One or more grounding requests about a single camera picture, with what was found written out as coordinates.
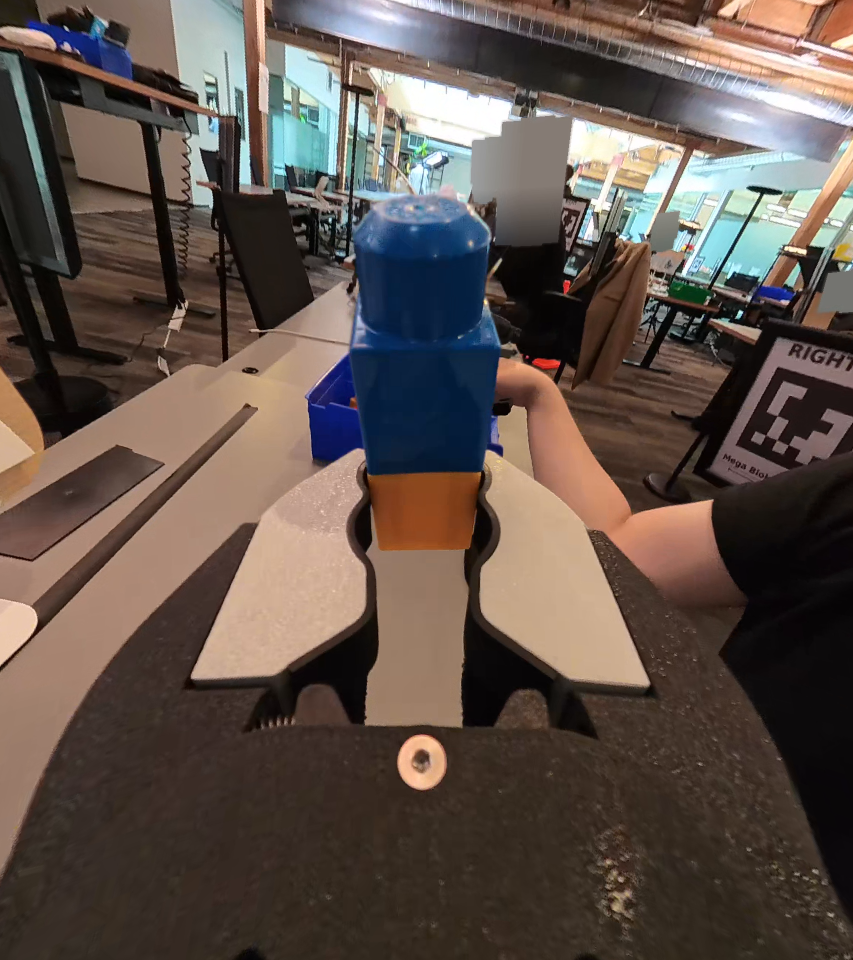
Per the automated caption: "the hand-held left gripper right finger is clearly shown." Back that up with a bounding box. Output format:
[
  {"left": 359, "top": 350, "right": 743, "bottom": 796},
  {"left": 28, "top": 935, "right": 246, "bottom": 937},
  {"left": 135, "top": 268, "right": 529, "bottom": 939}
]
[{"left": 466, "top": 456, "right": 653, "bottom": 695}]

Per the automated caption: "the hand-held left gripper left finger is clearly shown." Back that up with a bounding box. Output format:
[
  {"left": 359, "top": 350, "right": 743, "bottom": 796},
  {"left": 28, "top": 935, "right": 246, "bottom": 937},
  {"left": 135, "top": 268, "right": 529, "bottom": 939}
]
[{"left": 188, "top": 452, "right": 378, "bottom": 693}]

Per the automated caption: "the yellow toy block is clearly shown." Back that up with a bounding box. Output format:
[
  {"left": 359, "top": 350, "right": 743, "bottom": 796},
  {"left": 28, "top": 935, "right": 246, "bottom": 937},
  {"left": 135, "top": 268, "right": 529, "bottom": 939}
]
[{"left": 365, "top": 471, "right": 485, "bottom": 551}]

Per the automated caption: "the blue plastic bin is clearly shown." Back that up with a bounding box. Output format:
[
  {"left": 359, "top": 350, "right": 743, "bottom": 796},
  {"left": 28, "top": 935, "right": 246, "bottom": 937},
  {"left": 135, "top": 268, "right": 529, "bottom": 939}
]
[{"left": 305, "top": 352, "right": 506, "bottom": 462}]

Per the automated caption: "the blue toy block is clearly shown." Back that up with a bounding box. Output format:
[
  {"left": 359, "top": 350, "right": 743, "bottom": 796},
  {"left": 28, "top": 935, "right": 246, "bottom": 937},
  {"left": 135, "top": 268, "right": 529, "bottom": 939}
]
[{"left": 349, "top": 191, "right": 503, "bottom": 479}]

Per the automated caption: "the person's right forearm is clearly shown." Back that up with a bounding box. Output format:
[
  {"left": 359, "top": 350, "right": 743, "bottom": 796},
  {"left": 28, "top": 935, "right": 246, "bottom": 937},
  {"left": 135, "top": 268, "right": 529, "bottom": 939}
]
[{"left": 531, "top": 397, "right": 746, "bottom": 609}]

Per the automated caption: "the person's right hand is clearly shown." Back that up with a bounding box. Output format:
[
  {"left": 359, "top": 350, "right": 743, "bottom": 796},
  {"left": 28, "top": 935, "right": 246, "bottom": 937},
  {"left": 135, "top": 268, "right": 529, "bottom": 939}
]
[{"left": 496, "top": 360, "right": 568, "bottom": 430}]

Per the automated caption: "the black flat plate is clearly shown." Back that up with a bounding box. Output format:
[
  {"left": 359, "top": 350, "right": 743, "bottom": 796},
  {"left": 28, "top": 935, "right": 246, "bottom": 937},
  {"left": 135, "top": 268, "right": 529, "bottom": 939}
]
[{"left": 0, "top": 444, "right": 166, "bottom": 561}]

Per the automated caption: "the black office chair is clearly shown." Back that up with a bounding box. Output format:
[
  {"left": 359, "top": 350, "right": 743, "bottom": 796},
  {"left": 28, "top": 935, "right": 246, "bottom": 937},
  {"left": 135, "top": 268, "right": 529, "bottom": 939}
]
[{"left": 497, "top": 243, "right": 585, "bottom": 376}]

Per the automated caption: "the tan coat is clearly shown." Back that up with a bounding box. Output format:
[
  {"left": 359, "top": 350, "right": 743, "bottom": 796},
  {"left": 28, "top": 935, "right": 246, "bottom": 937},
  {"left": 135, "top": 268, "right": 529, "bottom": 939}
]
[{"left": 572, "top": 240, "right": 653, "bottom": 390}]

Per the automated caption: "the white power strip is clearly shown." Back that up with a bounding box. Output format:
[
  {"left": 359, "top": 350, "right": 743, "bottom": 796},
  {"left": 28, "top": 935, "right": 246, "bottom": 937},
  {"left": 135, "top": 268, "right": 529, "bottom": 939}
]
[{"left": 156, "top": 300, "right": 191, "bottom": 378}]

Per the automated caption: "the framed marker floor sign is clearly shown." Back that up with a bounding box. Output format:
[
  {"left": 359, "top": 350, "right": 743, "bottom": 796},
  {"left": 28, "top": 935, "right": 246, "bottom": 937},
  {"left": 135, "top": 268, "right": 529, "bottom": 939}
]
[{"left": 644, "top": 318, "right": 853, "bottom": 505}]

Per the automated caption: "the wooden office desk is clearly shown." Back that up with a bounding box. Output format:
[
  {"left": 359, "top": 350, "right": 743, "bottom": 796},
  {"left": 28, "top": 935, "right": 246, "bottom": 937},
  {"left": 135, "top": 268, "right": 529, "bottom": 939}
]
[{"left": 644, "top": 292, "right": 720, "bottom": 372}]

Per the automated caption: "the black flat panel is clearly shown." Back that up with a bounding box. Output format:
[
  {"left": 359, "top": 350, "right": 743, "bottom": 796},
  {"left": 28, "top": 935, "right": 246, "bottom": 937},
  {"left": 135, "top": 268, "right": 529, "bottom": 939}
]
[{"left": 212, "top": 187, "right": 317, "bottom": 331}]

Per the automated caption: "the thin black pole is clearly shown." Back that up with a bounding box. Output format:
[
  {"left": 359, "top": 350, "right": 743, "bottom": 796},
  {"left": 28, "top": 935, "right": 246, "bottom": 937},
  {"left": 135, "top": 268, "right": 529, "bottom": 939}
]
[{"left": 216, "top": 116, "right": 233, "bottom": 363}]

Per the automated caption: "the black floor lamp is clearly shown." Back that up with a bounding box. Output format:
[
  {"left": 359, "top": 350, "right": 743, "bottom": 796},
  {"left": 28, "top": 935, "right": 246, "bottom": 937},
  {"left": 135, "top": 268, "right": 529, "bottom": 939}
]
[{"left": 711, "top": 186, "right": 784, "bottom": 301}]

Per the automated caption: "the wooden standing desk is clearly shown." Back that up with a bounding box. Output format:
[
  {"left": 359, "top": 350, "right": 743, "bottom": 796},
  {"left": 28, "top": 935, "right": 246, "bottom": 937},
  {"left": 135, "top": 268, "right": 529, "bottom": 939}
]
[{"left": 0, "top": 22, "right": 219, "bottom": 316}]

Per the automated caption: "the dark framed floor sign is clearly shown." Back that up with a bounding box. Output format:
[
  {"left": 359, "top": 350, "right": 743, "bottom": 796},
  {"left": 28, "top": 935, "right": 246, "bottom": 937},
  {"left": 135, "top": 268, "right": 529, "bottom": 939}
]
[{"left": 0, "top": 37, "right": 114, "bottom": 438}]

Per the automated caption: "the blue storage box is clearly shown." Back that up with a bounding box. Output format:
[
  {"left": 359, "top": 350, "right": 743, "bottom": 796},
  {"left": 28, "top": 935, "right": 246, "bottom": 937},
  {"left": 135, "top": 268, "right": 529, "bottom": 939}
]
[{"left": 27, "top": 21, "right": 134, "bottom": 80}]

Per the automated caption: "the white cable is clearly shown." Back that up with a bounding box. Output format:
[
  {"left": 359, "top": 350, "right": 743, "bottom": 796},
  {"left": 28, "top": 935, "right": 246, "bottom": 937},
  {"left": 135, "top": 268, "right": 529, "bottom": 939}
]
[{"left": 250, "top": 326, "right": 354, "bottom": 348}]

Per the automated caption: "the black coiled cable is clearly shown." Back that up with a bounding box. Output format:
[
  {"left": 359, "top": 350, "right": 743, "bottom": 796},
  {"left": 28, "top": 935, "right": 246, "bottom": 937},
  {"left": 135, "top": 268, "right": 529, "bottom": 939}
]
[{"left": 175, "top": 135, "right": 197, "bottom": 280}]

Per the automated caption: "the silver ceiling air duct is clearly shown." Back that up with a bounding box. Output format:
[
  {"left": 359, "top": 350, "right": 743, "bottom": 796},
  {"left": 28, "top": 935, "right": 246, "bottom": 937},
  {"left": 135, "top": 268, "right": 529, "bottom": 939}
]
[{"left": 389, "top": 22, "right": 853, "bottom": 132}]

